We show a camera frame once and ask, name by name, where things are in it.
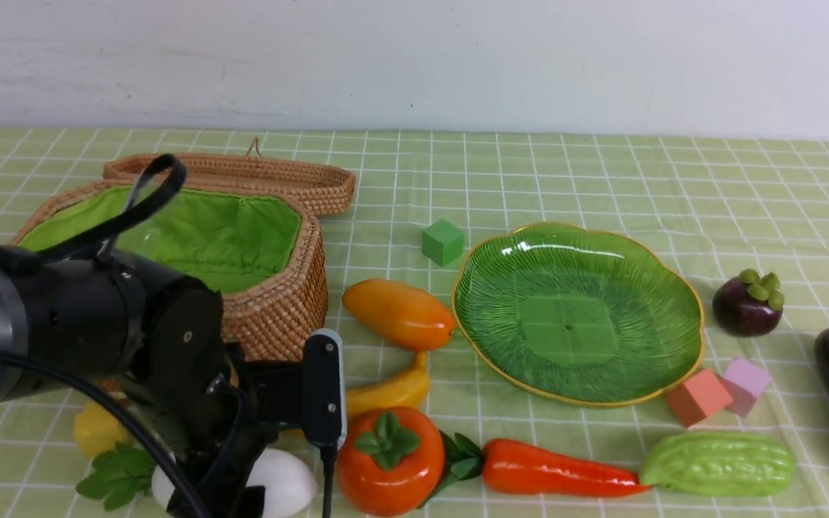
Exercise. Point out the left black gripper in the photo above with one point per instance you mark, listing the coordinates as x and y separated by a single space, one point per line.
217 417

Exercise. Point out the orange persimmon green calyx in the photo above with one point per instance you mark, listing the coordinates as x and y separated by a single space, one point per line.
391 462

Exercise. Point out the yellow banana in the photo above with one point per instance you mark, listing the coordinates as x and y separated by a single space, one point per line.
409 388

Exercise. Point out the orange yellow mango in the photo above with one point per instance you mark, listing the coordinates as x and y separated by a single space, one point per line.
400 313

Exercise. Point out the orange carrot green leaves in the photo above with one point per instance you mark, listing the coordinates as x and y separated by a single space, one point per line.
516 468

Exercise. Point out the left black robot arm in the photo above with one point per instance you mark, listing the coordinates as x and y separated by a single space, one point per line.
145 342

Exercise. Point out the yellow foam block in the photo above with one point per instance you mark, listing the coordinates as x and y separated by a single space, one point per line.
96 431

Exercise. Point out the woven wicker basket green lining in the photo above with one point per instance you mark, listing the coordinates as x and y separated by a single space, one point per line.
264 253

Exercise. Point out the woven wicker basket lid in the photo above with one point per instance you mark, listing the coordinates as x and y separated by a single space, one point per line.
319 189

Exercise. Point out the green foam cube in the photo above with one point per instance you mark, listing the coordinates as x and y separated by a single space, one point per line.
442 242

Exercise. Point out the green leaf-shaped glass plate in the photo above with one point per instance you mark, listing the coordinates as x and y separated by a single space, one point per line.
587 318

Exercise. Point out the green bitter gourd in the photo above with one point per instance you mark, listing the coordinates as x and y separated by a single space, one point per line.
719 464

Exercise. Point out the salmon pink foam cube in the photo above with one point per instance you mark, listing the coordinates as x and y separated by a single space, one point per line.
698 398

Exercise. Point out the lilac foam cube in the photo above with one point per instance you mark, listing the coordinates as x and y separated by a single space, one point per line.
746 382

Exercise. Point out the purple mangosteen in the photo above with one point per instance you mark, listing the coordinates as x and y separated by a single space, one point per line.
749 305

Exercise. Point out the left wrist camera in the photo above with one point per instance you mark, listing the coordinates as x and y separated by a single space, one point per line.
324 413

